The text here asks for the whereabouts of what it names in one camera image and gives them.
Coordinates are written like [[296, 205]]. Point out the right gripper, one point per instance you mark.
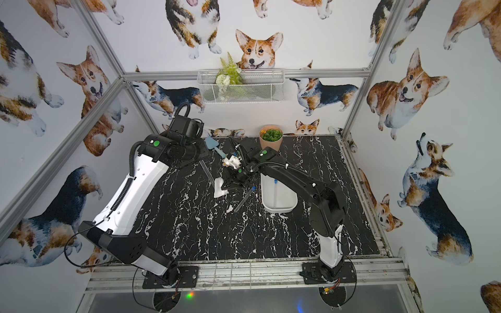
[[238, 180]]

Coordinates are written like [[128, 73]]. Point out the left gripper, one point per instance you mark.
[[201, 155]]

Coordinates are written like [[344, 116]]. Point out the test tube blue cap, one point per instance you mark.
[[275, 193], [207, 173], [245, 198]]

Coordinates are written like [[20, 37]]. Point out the white rectangular tray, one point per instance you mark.
[[287, 198]]

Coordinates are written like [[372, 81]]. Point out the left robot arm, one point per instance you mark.
[[111, 229]]

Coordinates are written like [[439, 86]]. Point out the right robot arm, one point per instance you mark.
[[325, 200]]

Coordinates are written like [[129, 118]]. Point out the teal small trowel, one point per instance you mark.
[[214, 145]]

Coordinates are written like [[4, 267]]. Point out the peach plant pot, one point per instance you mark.
[[271, 136]]

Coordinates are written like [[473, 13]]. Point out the green fern plant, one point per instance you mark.
[[228, 75]]

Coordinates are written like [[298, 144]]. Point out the white wire basket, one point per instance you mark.
[[259, 86]]

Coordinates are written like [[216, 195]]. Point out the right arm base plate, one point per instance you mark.
[[319, 273]]

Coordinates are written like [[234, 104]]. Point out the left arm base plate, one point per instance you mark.
[[176, 277]]

